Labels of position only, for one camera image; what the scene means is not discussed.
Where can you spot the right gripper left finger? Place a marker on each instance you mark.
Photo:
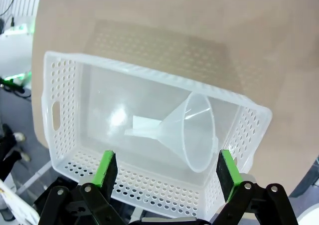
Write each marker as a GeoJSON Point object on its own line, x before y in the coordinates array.
{"type": "Point", "coordinates": [107, 175]}

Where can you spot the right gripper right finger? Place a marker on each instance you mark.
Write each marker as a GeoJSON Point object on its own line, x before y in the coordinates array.
{"type": "Point", "coordinates": [228, 177]}

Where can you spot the translucent plastic funnel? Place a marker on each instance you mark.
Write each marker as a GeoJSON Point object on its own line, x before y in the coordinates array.
{"type": "Point", "coordinates": [174, 135]}

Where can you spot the white perforated plastic basket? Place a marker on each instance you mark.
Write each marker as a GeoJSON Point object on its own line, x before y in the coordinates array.
{"type": "Point", "coordinates": [62, 85]}

